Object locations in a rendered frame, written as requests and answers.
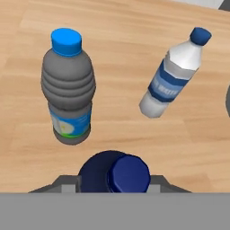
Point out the dark blue bottle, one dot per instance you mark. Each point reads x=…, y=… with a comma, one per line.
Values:
x=115, y=173

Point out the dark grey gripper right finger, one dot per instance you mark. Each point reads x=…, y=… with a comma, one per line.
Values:
x=160, y=183

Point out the grey bottle with blue cap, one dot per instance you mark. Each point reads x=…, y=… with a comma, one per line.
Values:
x=68, y=86

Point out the white bottle with blue label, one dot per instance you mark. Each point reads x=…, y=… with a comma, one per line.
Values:
x=173, y=77

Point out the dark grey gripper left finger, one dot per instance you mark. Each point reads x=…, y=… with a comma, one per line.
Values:
x=64, y=183

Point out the dark grey round object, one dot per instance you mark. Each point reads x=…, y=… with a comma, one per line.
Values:
x=228, y=100

